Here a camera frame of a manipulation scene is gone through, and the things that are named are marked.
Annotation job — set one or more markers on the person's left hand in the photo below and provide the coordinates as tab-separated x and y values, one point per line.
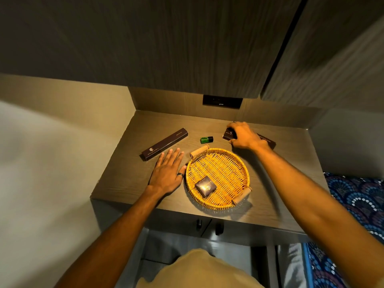
166	176

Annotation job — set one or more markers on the small dark square box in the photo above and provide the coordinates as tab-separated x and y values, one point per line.
205	186

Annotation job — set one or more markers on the person's beige shirt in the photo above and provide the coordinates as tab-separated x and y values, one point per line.
199	271

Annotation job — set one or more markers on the person's left forearm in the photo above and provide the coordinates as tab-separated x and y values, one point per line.
114	239

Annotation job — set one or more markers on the wide dark wood cabinet door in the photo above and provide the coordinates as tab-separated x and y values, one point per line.
144	38

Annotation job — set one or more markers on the person's right forearm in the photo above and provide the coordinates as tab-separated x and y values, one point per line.
312	200

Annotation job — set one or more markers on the small green bottle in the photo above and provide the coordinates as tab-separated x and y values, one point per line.
206	140

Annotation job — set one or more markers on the person's right thumb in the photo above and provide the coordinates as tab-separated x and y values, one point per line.
234	142

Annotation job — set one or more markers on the black wall socket panel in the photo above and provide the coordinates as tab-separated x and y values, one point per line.
222	101

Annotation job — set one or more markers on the person's right hand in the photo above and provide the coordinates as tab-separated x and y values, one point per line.
247	136

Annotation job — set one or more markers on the person's left middle finger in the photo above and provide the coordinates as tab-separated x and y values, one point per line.
175	156

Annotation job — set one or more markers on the narrow dark wood cabinet door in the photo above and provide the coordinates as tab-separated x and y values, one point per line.
333	53

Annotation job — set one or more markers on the blue patterned bedspread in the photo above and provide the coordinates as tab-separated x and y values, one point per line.
357	203

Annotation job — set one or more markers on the grey lower cabinet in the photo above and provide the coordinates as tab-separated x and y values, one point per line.
234	236

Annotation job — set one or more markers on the long dark slim box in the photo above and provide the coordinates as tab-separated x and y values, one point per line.
267	141
164	144

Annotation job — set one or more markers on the person's left little finger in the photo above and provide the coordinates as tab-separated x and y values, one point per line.
160	160

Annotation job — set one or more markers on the person's left thumb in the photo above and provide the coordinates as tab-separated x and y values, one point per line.
181	173

